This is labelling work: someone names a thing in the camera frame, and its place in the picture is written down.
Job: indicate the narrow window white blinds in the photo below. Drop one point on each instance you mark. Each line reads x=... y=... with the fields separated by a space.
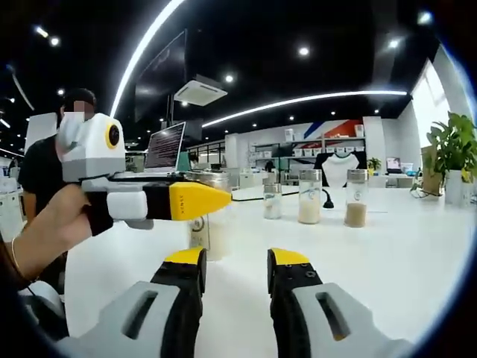
x=428 y=112

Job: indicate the dark hanging ceiling panel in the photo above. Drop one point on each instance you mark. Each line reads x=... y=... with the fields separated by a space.
x=160 y=82

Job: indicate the open laptop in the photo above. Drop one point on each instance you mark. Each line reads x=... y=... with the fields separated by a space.
x=165 y=147

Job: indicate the storage shelf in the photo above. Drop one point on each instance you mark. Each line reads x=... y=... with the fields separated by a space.
x=323 y=145

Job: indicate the tall seasoning bottle white contents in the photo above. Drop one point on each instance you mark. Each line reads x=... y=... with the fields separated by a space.
x=309 y=210

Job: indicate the black and white shirt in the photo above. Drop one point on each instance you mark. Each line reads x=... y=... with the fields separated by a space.
x=341 y=171

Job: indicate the person's left hand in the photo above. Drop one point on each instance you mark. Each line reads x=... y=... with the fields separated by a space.
x=56 y=223

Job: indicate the short glass seasoning bottle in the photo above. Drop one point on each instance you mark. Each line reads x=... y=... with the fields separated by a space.
x=273 y=209
x=218 y=235

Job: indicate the green potted plant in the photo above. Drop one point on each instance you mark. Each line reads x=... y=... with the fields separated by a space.
x=451 y=141

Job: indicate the small computer monitor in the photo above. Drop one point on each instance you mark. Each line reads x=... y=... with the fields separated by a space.
x=393 y=164

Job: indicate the ceiling air conditioner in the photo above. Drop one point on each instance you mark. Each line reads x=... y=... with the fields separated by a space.
x=201 y=91

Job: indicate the tall seasoning bottle brown contents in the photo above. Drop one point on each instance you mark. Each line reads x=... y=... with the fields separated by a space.
x=356 y=216

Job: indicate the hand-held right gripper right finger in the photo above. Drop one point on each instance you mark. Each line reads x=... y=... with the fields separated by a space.
x=294 y=317

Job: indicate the round ceiling spotlight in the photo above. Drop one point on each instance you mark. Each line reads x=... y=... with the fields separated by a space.
x=393 y=43
x=303 y=51
x=229 y=78

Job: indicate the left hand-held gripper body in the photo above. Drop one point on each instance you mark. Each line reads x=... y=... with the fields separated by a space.
x=93 y=156

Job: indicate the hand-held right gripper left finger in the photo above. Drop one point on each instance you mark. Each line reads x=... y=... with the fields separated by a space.
x=179 y=306

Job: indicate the curved ceiling light strip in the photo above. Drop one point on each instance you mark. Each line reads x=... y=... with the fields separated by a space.
x=354 y=94

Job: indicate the row of white storage boxes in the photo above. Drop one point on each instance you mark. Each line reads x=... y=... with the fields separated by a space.
x=309 y=152

